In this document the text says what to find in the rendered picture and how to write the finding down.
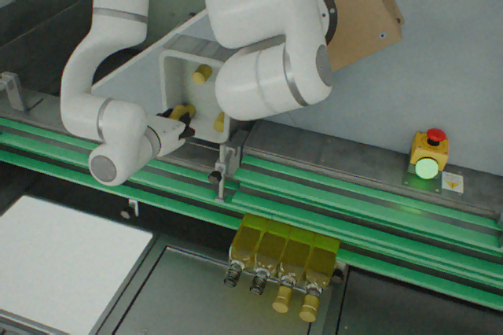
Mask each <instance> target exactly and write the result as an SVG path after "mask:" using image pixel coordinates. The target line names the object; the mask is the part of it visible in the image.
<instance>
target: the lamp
mask: <svg viewBox="0 0 503 335"><path fill-rule="evenodd" d="M438 166H439V164H438V161H437V160H435V159H433V158H431V157H422V158H420V159H419V160H418V161H417V162H416V173H417V174H418V175H419V176H420V177H421V178H424V179H429V178H432V177H433V176H435V175H436V174H437V171H438Z"/></svg>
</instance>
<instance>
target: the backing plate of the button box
mask: <svg viewBox="0 0 503 335"><path fill-rule="evenodd" d="M408 158H409V155H408V154H406V155H405V161H404V167H403V174H402V186H407V187H410V188H413V189H416V190H424V191H428V192H431V193H437V194H440V195H441V194H442V173H441V175H440V176H439V179H432V178H429V179H424V178H421V177H420V176H419V175H416V174H413V173H410V172H408V171H407V164H408Z"/></svg>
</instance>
